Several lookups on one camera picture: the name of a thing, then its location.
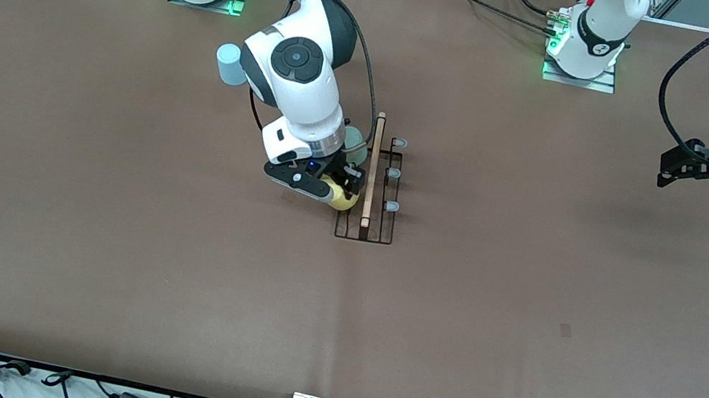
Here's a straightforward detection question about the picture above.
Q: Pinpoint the yellow plastic cup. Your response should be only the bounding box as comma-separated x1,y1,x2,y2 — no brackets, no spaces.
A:
314,175,362,215

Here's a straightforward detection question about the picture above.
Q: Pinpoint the black wire cup holder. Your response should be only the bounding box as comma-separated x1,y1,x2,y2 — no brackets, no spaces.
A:
332,107,416,249

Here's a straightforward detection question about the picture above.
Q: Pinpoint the mint green plastic cup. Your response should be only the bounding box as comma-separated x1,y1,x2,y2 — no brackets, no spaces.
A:
338,124,371,166

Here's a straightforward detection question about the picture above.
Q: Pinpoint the light blue plastic cup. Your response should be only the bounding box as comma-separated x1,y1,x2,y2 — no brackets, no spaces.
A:
212,42,255,89

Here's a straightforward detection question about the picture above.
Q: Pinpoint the brown table cover sheet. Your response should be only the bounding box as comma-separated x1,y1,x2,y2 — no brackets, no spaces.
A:
0,0,709,398

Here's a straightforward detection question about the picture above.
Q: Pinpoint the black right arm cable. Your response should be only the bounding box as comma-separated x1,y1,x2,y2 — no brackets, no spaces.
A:
240,0,401,159

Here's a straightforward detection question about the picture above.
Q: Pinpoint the aluminium left arm base plate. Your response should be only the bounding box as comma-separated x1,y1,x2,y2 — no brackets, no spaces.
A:
539,46,622,96

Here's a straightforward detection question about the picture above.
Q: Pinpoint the black cable along table edge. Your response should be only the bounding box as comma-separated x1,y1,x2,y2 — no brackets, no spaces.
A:
423,0,573,41

